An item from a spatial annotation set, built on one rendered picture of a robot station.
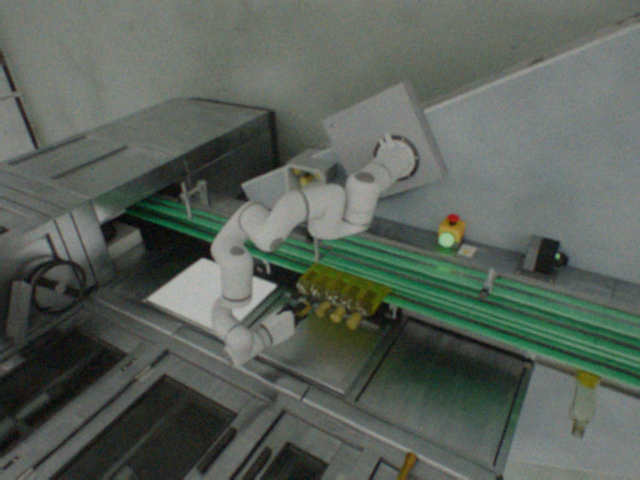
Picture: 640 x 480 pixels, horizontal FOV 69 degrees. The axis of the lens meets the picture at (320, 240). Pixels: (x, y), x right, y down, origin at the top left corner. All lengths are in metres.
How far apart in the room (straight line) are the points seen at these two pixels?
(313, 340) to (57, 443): 0.81
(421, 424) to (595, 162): 0.87
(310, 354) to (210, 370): 0.34
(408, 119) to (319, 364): 0.82
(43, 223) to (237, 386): 0.91
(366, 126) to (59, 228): 1.17
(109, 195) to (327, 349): 1.06
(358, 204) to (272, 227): 0.27
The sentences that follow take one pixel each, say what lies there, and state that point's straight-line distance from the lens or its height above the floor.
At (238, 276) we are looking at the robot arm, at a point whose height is 1.44.
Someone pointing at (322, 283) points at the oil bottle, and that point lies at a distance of 1.63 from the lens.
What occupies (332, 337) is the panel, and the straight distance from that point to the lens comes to 1.66.
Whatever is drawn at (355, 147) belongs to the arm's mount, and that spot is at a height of 0.81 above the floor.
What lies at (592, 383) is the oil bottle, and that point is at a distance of 1.62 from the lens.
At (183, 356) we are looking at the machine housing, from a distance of 1.73.
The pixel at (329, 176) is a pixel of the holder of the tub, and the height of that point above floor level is 0.80.
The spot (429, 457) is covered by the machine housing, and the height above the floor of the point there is 1.38.
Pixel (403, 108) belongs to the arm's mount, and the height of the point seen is 0.81.
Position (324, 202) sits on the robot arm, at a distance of 1.22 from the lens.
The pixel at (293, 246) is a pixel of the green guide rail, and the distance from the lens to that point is 1.81.
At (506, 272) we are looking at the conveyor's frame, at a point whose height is 0.88.
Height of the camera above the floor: 2.13
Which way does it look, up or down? 45 degrees down
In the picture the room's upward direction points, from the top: 133 degrees counter-clockwise
